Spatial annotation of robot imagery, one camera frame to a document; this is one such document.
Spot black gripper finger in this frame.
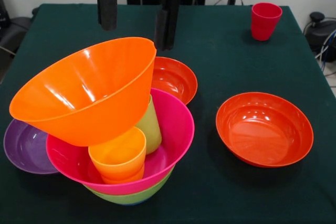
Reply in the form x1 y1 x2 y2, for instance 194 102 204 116
96 0 118 31
154 0 183 51

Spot red plastic bowl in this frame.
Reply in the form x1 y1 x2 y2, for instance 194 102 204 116
215 92 314 168
151 56 198 106

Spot orange plastic bowl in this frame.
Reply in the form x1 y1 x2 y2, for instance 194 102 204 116
9 37 158 147

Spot pink plastic bowl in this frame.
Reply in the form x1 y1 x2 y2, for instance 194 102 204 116
46 87 195 196

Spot green plastic cup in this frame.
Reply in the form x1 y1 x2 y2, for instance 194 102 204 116
135 94 163 156

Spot yellow plastic cup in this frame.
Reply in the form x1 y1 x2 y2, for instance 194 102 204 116
88 126 148 185

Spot green plastic bowl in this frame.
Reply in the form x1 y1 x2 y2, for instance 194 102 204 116
84 167 176 206

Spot red plastic cup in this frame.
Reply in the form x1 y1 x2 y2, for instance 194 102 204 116
250 2 284 42

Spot purple plastic bowl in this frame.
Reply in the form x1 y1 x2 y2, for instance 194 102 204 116
3 118 60 175

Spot dark green tablecloth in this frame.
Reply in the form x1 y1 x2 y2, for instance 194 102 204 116
0 3 336 224

